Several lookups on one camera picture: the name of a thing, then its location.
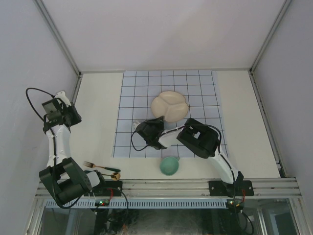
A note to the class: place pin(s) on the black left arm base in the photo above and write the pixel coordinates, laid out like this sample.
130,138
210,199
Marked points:
105,189

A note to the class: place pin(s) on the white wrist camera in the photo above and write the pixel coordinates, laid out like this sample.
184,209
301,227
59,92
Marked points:
135,124
62,96

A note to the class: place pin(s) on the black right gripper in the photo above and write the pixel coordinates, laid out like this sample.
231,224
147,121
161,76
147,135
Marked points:
159,122

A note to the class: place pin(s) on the gold fork green handle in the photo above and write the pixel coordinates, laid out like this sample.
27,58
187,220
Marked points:
92,165

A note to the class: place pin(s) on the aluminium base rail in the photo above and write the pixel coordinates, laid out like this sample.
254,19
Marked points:
263,188

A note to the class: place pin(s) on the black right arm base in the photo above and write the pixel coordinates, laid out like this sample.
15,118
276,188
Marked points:
219,188

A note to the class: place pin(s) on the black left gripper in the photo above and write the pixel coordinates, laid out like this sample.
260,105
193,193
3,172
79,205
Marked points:
77,118

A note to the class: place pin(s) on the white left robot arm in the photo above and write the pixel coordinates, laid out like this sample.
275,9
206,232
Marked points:
64,179

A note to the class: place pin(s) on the cream divided plate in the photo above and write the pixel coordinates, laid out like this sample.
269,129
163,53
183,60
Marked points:
171,105

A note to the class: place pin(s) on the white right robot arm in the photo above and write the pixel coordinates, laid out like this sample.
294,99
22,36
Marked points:
201,139

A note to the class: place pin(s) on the gold spoon green handle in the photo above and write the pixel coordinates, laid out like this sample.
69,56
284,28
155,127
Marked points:
114,176

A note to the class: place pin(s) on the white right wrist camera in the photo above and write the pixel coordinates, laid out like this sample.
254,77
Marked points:
135,124

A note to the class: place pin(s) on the white black-grid tablecloth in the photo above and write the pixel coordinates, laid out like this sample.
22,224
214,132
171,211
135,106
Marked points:
139,88

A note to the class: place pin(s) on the blue slotted cable duct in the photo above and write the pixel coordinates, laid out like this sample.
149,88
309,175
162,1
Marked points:
120,203

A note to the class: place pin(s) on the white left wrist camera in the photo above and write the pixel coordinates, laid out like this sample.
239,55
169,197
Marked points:
62,96

